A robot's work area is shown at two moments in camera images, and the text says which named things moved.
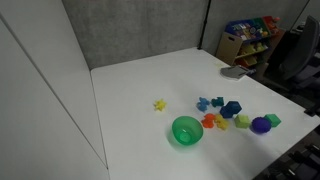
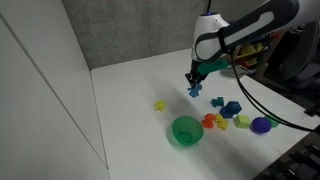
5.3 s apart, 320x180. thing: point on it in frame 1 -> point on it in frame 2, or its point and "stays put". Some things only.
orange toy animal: (208, 121) stays put
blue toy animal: (202, 105) -> (194, 92)
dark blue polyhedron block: (231, 108) stays put
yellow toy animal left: (159, 105) stays put
